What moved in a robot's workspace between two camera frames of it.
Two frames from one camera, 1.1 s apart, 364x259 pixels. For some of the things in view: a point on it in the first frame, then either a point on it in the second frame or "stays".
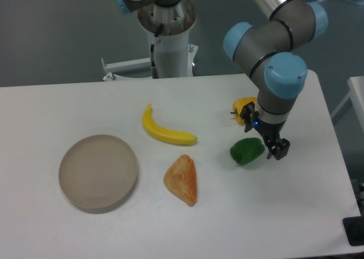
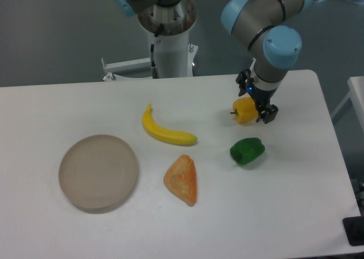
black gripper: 270,131 → 261,97
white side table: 356,93 stays
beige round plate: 98,172 stays
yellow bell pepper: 239,104 stays
